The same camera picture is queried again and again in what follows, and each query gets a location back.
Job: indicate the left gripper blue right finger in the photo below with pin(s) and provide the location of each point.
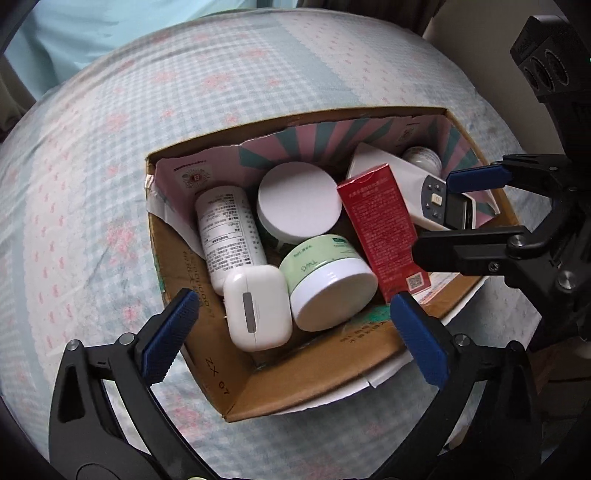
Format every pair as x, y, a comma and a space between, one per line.
431, 344

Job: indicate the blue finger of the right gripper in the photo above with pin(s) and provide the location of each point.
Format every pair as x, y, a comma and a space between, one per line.
476, 252
489, 177

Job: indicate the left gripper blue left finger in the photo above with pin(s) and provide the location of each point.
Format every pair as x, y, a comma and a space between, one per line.
155, 346

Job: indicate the white remote control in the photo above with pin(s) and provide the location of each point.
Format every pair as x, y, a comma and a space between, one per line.
430, 203

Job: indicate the white earbuds case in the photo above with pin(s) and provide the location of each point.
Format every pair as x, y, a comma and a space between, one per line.
257, 308

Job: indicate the white supplement bottle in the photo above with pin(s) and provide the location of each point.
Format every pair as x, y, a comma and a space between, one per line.
228, 233

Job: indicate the red carton box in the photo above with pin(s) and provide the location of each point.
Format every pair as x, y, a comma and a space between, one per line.
382, 222

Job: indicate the green jar white lid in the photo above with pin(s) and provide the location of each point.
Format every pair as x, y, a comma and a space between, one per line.
328, 282

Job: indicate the patterned bed sheet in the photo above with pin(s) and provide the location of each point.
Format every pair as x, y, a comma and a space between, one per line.
76, 259

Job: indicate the open cardboard box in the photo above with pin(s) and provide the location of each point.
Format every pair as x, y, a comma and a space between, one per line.
242, 385

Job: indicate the light blue hanging cloth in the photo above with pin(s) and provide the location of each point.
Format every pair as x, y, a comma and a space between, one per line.
61, 37

